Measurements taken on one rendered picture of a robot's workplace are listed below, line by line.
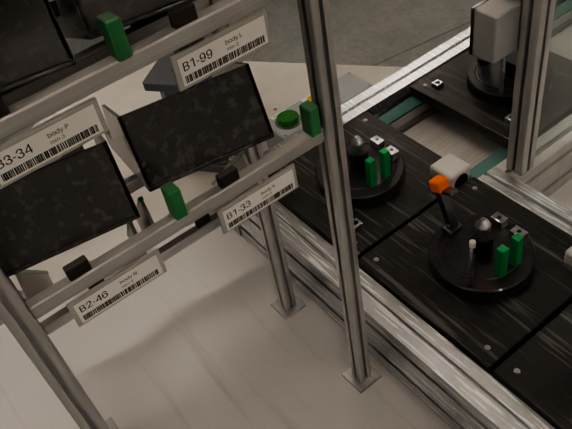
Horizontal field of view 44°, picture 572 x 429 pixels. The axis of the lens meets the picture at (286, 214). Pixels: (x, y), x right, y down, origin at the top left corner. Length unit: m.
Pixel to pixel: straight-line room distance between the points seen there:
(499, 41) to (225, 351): 0.58
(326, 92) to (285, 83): 0.90
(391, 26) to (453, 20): 0.27
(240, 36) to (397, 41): 2.71
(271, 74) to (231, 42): 1.02
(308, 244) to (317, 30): 0.50
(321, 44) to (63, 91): 0.23
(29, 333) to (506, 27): 0.68
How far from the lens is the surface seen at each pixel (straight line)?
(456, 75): 1.32
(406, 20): 3.39
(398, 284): 0.97
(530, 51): 1.00
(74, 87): 0.51
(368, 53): 3.19
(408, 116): 1.28
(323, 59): 0.62
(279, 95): 1.51
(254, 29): 0.56
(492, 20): 0.96
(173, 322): 1.13
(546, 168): 1.19
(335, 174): 0.70
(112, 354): 1.13
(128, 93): 1.64
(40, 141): 0.51
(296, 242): 1.05
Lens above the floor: 1.72
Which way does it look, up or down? 45 degrees down
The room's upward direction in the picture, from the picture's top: 12 degrees counter-clockwise
